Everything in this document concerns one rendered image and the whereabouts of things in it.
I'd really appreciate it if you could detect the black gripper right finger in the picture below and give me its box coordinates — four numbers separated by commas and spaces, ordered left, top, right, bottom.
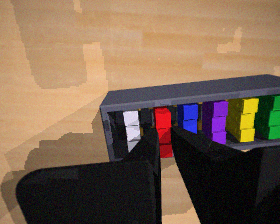
170, 126, 280, 224

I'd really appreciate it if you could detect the white fuse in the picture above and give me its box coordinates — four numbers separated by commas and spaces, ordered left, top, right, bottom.
123, 109, 141, 152

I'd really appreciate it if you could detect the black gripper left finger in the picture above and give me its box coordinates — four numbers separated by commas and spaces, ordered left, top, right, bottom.
15, 128, 162, 224

